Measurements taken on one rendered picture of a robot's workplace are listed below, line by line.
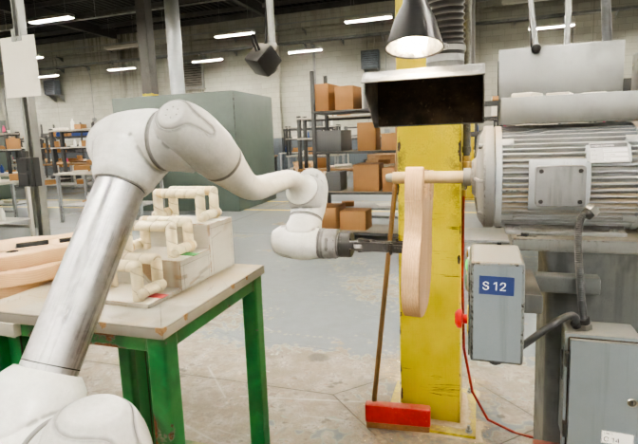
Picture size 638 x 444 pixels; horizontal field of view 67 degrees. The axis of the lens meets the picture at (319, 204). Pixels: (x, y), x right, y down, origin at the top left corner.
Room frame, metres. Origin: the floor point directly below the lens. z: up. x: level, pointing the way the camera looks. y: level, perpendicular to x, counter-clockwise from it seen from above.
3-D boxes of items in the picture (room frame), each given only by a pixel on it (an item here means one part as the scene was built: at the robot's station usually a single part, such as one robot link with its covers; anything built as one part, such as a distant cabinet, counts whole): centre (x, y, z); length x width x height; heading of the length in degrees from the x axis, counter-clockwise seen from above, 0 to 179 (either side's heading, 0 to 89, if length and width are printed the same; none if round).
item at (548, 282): (1.04, -0.55, 1.02); 0.13 x 0.04 x 0.04; 72
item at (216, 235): (1.63, 0.46, 1.02); 0.27 x 0.15 x 0.17; 71
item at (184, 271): (1.49, 0.51, 0.98); 0.27 x 0.16 x 0.09; 71
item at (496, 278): (0.95, -0.43, 0.99); 0.24 x 0.21 x 0.26; 72
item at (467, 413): (2.24, -0.53, 0.02); 0.40 x 0.40 x 0.02; 72
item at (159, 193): (1.60, 0.47, 1.20); 0.20 x 0.03 x 0.03; 70
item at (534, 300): (1.01, -0.45, 1.02); 0.19 x 0.04 x 0.04; 162
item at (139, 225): (1.45, 0.53, 1.12); 0.20 x 0.03 x 0.03; 70
